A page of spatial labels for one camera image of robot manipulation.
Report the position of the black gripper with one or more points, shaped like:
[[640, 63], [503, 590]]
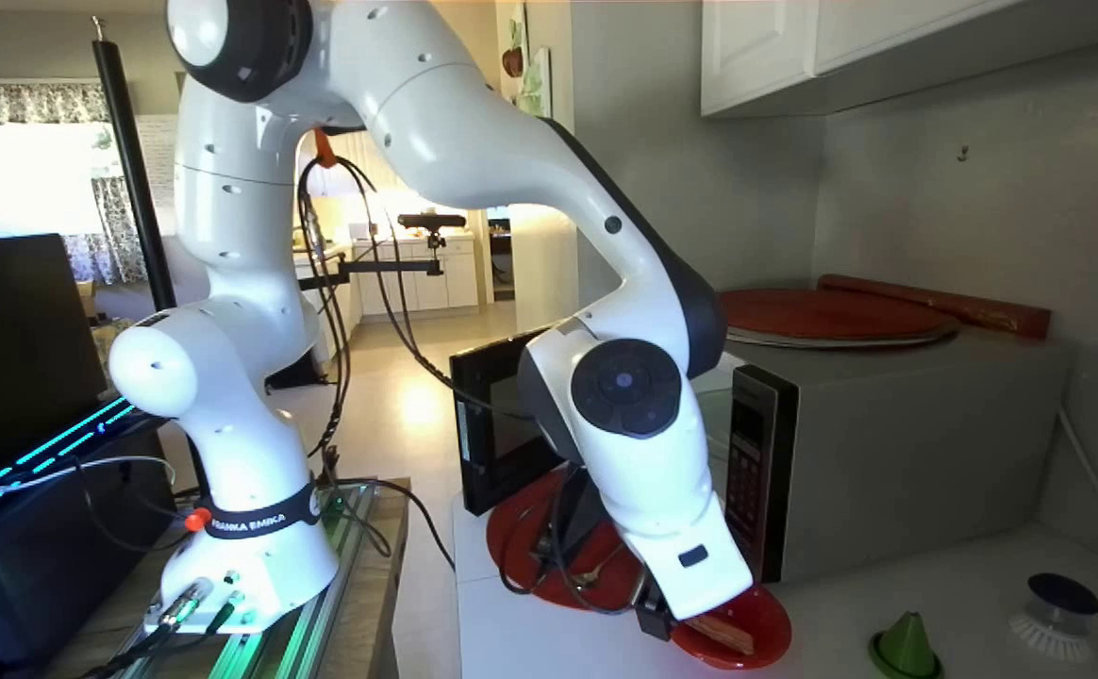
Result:
[[663, 617]]

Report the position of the red plastic bowl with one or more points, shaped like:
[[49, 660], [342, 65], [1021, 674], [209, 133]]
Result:
[[767, 627]]

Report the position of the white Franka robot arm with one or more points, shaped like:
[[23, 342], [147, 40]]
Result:
[[472, 136]]

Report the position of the silver microwave oven body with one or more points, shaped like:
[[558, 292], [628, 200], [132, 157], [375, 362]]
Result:
[[909, 437]]

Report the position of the brown food piece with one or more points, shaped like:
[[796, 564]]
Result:
[[729, 636]]

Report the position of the red round placemat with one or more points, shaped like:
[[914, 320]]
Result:
[[523, 539]]

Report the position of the green funnel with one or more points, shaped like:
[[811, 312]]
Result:
[[905, 642]]

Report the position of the glass robot table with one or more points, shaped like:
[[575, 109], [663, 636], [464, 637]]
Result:
[[345, 568]]

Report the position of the red plate on counter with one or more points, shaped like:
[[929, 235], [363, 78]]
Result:
[[850, 312]]

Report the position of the red button device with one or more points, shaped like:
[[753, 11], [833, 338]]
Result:
[[194, 517]]

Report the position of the black vertical pole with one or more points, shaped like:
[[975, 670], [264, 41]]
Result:
[[132, 175]]

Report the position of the patterned window curtain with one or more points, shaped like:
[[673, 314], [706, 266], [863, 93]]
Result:
[[20, 108]]

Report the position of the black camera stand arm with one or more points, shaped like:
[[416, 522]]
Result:
[[379, 266]]

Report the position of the framed wall picture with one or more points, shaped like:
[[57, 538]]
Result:
[[536, 89]]

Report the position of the red wall ornament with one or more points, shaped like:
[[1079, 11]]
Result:
[[509, 56]]

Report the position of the white wall cabinet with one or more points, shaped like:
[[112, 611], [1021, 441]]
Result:
[[825, 40]]

